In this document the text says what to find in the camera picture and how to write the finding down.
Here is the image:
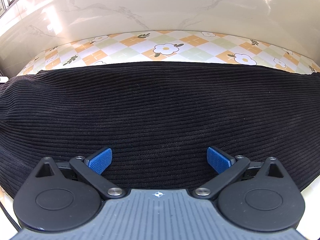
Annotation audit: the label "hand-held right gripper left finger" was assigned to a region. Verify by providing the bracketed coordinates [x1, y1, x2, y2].
[34, 147, 127, 201]

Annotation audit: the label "black corduroy pants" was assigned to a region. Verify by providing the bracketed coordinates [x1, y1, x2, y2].
[0, 61, 320, 198]

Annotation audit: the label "floral checkered tablecloth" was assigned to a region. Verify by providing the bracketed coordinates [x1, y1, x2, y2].
[0, 30, 320, 198]

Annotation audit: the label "black cable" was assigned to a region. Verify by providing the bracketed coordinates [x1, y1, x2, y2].
[0, 199, 21, 232]

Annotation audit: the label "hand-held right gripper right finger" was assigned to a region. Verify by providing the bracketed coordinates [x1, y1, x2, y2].
[192, 146, 286, 201]

